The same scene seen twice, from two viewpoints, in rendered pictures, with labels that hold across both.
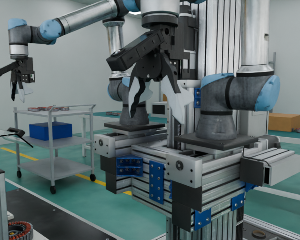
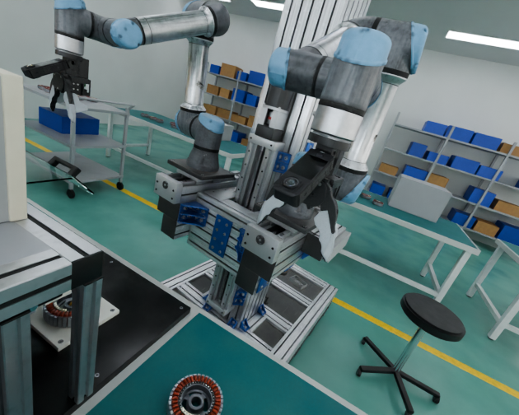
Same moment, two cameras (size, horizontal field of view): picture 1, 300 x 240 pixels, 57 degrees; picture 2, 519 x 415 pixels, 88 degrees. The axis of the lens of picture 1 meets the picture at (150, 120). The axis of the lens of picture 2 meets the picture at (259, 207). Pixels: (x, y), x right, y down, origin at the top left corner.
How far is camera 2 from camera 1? 0.30 m
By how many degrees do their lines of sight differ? 24
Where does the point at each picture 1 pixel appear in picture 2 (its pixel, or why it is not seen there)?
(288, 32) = not seen: hidden behind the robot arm
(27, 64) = (81, 67)
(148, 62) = not seen: hidden behind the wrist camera
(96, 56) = not seen: hidden behind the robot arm
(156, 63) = (319, 193)
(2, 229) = (91, 334)
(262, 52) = (367, 151)
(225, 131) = (306, 212)
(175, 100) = (329, 240)
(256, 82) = (353, 179)
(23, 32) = (81, 20)
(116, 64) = (290, 199)
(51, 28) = (129, 34)
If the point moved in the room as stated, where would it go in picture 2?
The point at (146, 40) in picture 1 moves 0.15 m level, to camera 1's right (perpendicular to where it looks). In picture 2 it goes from (321, 171) to (396, 189)
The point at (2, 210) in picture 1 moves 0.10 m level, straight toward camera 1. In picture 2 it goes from (94, 317) to (114, 364)
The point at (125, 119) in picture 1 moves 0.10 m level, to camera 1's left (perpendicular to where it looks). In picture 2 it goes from (195, 163) to (171, 158)
